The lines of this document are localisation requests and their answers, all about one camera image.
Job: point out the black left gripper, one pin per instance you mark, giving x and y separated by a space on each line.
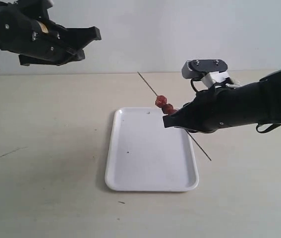
25 29

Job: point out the thin metal skewer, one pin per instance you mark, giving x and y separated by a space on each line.
189 134

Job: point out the white rectangular plastic tray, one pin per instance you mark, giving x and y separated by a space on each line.
146 157

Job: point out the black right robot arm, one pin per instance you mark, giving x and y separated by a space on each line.
257 103

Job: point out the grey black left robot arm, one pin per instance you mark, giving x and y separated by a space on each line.
26 30

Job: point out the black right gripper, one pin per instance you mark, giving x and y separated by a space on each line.
207 113

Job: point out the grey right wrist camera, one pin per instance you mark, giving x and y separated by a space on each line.
212 72

